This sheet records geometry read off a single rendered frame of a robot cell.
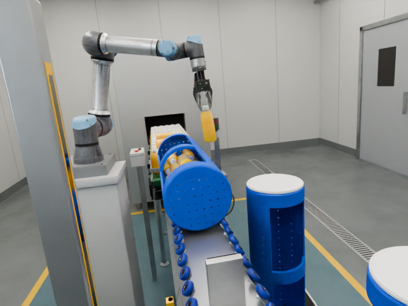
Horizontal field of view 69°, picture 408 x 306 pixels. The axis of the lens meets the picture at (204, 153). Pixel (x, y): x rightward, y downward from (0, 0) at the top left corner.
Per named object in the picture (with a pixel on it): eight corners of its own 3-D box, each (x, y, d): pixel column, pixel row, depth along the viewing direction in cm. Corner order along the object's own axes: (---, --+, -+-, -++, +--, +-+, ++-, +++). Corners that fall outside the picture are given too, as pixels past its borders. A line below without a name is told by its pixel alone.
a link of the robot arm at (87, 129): (69, 144, 148) (65, 117, 145) (84, 139, 161) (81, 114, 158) (91, 144, 147) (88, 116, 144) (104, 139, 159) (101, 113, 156)
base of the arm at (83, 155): (71, 165, 146) (69, 146, 144) (74, 158, 160) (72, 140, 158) (104, 162, 151) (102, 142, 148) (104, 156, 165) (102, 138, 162)
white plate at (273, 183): (236, 187, 146) (236, 189, 146) (291, 195, 130) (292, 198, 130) (260, 171, 168) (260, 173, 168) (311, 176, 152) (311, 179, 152)
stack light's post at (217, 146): (223, 255, 274) (214, 137, 249) (222, 252, 277) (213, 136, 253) (227, 254, 274) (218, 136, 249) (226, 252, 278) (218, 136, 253)
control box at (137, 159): (131, 167, 216) (129, 153, 214) (132, 161, 235) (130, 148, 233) (145, 166, 217) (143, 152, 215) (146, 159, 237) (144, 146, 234)
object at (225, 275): (210, 314, 82) (206, 264, 78) (208, 304, 85) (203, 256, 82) (246, 307, 83) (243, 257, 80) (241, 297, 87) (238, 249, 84)
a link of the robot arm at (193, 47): (186, 39, 150) (202, 35, 149) (190, 61, 153) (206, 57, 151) (182, 36, 143) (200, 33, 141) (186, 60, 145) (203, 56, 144)
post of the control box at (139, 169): (152, 280, 247) (136, 164, 224) (152, 277, 250) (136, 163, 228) (157, 279, 247) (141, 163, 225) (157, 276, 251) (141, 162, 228)
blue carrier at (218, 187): (169, 238, 122) (157, 172, 115) (161, 176, 206) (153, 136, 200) (236, 223, 126) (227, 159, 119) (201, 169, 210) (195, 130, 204)
